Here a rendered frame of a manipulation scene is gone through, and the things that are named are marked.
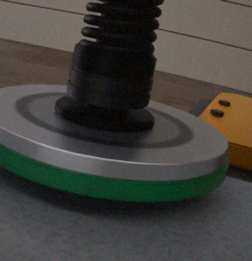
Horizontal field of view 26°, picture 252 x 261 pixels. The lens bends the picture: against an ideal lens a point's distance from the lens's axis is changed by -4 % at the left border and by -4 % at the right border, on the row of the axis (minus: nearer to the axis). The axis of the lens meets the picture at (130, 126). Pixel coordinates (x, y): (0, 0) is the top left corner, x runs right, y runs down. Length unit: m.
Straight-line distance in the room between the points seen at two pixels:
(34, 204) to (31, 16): 6.62
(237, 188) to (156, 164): 0.15
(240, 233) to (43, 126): 0.17
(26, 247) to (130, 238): 0.07
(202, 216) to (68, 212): 0.10
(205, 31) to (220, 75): 0.54
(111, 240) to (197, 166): 0.08
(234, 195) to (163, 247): 0.14
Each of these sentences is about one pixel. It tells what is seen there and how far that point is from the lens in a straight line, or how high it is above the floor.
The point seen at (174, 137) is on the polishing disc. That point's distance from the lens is 0.44.
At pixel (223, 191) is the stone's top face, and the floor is 0.85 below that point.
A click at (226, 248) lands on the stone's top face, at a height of 0.85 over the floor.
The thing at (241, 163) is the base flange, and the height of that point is 0.75.
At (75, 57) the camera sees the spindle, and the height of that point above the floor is 0.94.
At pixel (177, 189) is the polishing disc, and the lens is 0.38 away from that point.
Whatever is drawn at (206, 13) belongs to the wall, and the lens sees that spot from 6.38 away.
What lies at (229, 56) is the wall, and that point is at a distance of 6.38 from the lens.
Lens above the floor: 1.01
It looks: 15 degrees down
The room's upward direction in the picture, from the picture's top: 11 degrees clockwise
